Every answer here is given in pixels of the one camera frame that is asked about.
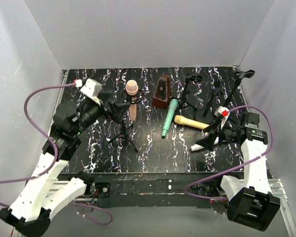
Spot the black tripod shock-mount stand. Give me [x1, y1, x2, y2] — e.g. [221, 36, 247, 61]
[109, 89, 144, 153]

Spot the black round-base mic stand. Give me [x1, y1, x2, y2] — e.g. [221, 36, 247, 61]
[194, 79, 223, 124]

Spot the pink microphone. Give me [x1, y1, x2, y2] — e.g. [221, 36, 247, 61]
[126, 79, 139, 121]

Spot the yellow microphone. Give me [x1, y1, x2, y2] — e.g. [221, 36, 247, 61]
[174, 115, 209, 129]

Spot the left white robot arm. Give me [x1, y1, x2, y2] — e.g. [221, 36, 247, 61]
[0, 91, 130, 237]

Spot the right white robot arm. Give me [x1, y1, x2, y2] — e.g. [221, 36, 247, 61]
[196, 112, 280, 231]

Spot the tall black clip stand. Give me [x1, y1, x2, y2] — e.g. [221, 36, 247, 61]
[223, 69, 255, 107]

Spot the small black tripod clip stand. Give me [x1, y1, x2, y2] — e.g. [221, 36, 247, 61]
[178, 74, 203, 111]

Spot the white microphone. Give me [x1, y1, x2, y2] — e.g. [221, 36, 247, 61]
[190, 137, 219, 152]

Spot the brown metronome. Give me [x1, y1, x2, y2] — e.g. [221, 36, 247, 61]
[152, 75, 172, 109]

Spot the teal microphone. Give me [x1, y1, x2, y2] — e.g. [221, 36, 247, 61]
[161, 99, 179, 138]

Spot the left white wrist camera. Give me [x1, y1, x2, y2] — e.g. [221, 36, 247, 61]
[80, 79, 102, 105]

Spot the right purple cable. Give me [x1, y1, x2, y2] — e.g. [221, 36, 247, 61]
[184, 105, 276, 201]

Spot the purple cable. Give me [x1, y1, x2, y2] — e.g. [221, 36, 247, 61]
[0, 80, 113, 226]
[184, 105, 276, 201]

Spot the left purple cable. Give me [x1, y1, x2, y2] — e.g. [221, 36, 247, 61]
[0, 80, 113, 226]

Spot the black front mounting rail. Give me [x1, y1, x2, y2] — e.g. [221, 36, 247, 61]
[66, 172, 247, 209]

